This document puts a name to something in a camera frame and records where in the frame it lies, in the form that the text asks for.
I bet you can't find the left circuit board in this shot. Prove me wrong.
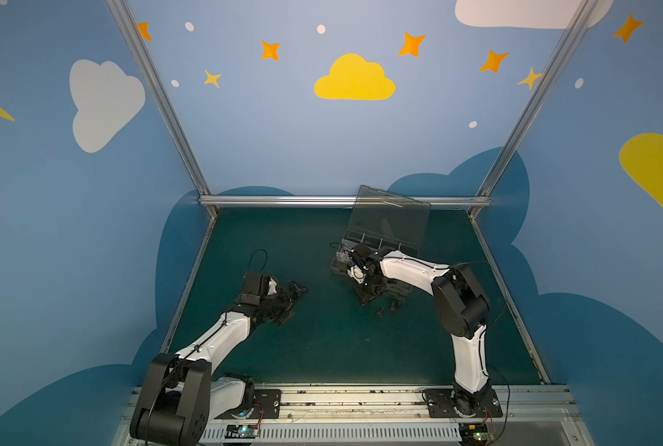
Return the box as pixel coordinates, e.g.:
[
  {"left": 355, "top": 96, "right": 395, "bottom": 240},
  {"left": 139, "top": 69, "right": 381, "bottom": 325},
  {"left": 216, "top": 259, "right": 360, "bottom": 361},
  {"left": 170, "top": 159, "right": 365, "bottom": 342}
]
[{"left": 224, "top": 425, "right": 260, "bottom": 440}]

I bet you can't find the rear aluminium frame bar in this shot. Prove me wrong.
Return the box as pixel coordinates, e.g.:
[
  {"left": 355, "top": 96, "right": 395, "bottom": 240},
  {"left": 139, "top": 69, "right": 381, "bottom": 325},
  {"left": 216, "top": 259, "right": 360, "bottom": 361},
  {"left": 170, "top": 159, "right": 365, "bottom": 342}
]
[{"left": 199, "top": 194, "right": 491, "bottom": 208}]

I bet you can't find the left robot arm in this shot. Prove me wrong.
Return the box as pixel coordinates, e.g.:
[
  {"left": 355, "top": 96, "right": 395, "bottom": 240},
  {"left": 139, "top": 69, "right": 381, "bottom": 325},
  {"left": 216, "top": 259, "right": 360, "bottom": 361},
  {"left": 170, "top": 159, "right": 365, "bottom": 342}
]
[{"left": 129, "top": 273, "right": 308, "bottom": 445}]

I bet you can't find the clear plastic organizer box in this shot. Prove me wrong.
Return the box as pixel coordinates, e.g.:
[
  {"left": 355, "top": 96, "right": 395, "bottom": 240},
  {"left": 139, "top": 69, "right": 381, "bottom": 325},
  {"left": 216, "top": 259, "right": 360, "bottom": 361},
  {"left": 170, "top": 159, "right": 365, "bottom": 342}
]
[{"left": 331, "top": 185, "right": 431, "bottom": 275}]

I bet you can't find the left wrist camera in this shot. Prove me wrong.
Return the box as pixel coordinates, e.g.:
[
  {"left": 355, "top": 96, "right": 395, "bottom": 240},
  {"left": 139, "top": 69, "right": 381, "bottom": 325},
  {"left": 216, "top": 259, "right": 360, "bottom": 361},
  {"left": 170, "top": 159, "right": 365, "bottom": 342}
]
[{"left": 237, "top": 272, "right": 279, "bottom": 306}]

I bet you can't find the aluminium frame post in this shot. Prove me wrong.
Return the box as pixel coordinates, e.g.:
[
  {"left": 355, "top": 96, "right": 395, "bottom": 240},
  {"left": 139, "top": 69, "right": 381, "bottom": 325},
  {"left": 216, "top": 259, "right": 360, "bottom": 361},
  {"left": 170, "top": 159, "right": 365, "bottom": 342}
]
[
  {"left": 107, "top": 0, "right": 218, "bottom": 219},
  {"left": 476, "top": 0, "right": 600, "bottom": 206}
]

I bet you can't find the left aluminium frame post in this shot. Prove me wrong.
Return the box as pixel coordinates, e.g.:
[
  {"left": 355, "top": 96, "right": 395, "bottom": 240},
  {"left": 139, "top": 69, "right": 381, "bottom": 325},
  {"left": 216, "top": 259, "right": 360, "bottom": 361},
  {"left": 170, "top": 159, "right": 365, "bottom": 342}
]
[{"left": 107, "top": 0, "right": 218, "bottom": 219}]

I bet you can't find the right circuit board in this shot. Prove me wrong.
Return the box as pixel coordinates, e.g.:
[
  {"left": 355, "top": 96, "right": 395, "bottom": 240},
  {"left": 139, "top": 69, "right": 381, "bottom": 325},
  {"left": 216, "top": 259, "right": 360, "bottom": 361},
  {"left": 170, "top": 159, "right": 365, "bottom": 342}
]
[{"left": 459, "top": 425, "right": 495, "bottom": 446}]

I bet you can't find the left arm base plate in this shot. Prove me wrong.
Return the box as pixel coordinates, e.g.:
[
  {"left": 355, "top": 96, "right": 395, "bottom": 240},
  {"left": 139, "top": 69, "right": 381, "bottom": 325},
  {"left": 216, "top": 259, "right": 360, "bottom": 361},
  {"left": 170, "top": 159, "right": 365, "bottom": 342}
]
[{"left": 217, "top": 388, "right": 281, "bottom": 420}]

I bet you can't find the right aluminium frame post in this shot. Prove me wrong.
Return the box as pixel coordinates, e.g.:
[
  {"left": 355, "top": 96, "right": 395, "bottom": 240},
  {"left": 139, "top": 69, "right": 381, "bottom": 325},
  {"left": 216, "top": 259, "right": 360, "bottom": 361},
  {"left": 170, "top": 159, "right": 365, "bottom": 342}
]
[{"left": 476, "top": 0, "right": 600, "bottom": 206}]

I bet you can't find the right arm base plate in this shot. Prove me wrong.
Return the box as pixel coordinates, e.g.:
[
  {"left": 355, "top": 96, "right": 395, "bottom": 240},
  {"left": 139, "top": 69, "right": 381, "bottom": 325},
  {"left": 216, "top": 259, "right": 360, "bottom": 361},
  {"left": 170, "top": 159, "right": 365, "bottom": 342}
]
[{"left": 422, "top": 388, "right": 504, "bottom": 418}]

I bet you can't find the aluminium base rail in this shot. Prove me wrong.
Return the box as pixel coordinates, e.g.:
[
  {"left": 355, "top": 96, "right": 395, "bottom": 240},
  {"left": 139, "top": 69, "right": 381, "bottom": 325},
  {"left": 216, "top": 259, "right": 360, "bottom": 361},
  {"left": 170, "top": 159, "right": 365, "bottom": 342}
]
[{"left": 110, "top": 383, "right": 595, "bottom": 446}]

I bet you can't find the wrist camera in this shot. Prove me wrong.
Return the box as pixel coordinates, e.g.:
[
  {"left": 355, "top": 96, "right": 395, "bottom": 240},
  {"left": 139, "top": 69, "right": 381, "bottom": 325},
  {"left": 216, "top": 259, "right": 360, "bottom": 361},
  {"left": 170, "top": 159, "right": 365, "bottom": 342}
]
[
  {"left": 237, "top": 272, "right": 279, "bottom": 306},
  {"left": 347, "top": 265, "right": 366, "bottom": 284}
]

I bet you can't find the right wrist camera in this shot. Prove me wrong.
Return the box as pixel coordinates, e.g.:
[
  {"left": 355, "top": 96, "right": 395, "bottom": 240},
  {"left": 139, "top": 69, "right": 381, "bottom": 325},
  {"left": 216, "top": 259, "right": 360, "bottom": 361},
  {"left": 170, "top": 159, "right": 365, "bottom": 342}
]
[{"left": 347, "top": 265, "right": 366, "bottom": 284}]

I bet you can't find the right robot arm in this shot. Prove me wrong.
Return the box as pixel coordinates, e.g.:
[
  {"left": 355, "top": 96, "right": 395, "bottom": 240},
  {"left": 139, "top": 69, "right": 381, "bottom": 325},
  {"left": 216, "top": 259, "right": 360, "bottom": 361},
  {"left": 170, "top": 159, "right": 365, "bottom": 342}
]
[{"left": 345, "top": 243, "right": 496, "bottom": 417}]

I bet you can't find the circuit board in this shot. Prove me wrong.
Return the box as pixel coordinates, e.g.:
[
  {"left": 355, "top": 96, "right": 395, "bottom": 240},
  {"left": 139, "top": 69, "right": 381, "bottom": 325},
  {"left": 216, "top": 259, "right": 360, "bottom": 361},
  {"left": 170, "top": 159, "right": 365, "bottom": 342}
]
[
  {"left": 459, "top": 425, "right": 495, "bottom": 446},
  {"left": 224, "top": 425, "right": 260, "bottom": 440}
]

